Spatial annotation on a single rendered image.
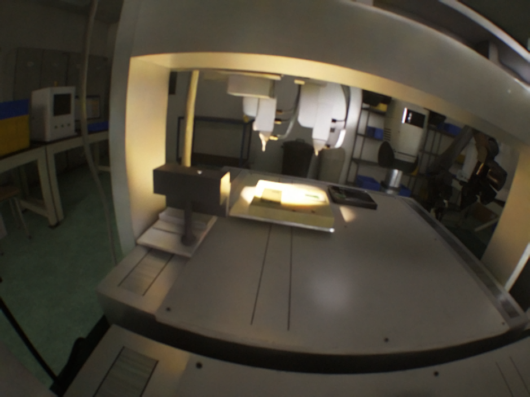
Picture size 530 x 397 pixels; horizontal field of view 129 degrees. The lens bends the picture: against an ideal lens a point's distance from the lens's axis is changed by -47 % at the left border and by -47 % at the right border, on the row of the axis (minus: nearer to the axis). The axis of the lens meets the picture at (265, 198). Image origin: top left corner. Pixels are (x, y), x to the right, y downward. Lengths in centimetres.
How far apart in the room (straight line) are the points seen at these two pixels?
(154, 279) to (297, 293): 19
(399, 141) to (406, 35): 107
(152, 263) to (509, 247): 68
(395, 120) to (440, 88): 103
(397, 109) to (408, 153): 25
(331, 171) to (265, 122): 310
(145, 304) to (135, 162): 19
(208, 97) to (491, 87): 387
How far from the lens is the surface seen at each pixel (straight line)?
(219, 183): 29
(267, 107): 48
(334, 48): 26
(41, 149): 232
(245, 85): 41
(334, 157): 349
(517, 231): 60
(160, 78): 39
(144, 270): 34
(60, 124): 270
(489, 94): 37
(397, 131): 132
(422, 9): 35
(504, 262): 61
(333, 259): 40
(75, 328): 147
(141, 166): 36
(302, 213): 44
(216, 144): 399
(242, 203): 50
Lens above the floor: 107
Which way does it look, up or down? 22 degrees down
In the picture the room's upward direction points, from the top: 8 degrees clockwise
